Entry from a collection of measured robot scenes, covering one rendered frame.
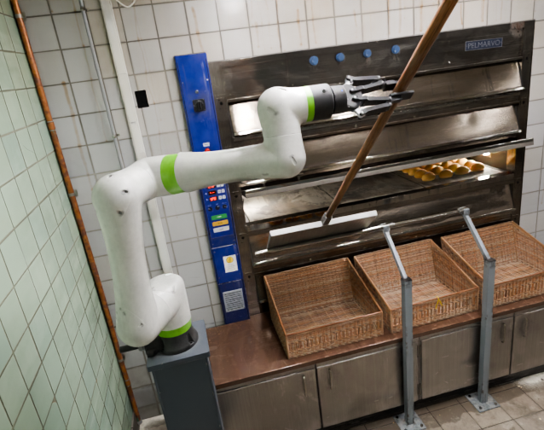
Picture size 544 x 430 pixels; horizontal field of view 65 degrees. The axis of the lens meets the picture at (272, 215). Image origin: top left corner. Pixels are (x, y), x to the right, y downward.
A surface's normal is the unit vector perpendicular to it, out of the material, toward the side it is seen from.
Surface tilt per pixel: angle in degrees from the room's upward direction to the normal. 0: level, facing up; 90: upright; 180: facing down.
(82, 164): 90
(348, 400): 90
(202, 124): 90
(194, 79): 90
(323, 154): 70
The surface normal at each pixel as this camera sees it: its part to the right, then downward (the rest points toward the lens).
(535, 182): 0.22, 0.31
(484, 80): 0.16, -0.04
